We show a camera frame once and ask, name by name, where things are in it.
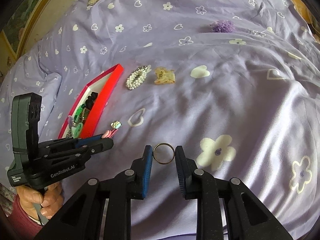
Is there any pink hair clip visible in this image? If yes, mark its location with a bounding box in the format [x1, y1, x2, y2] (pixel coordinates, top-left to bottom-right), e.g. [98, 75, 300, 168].
[101, 120, 122, 139]

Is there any purple bow hair clip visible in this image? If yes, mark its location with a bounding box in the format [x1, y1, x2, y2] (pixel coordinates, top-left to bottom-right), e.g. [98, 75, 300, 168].
[67, 115, 74, 127]

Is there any green braided bracelet with panda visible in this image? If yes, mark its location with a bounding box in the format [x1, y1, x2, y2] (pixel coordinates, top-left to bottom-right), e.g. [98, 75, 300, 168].
[75, 103, 87, 120]

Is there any gold ring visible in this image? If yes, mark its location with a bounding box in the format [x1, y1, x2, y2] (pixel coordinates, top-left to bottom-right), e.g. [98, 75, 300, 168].
[152, 142, 176, 165]

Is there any black fabric scrunchie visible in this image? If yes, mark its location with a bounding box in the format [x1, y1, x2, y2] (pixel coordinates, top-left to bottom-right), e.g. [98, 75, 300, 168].
[85, 92, 98, 110]

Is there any person's left forearm red sleeve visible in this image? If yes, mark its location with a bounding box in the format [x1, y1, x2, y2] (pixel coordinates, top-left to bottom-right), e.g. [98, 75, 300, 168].
[7, 195, 42, 239]

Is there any person's left hand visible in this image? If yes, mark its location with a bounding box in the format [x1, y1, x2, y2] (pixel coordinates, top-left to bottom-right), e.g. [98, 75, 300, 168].
[16, 182, 64, 219]

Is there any red shallow cardboard box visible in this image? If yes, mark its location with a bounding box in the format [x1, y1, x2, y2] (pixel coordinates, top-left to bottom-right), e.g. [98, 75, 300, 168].
[58, 64, 124, 139]

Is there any yellow translucent hair claw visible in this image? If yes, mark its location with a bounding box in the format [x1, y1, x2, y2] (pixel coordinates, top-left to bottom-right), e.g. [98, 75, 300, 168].
[154, 67, 175, 85]

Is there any purple floral duvet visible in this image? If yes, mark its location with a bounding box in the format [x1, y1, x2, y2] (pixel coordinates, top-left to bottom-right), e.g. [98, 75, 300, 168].
[1, 0, 319, 239]

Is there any white pearl bracelet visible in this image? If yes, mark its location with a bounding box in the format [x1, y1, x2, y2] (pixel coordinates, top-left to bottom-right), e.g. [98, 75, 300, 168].
[125, 65, 149, 91]

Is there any purple fluffy hair tie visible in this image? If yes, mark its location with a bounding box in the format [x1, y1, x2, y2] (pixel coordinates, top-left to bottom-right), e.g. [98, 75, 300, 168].
[209, 19, 235, 33]

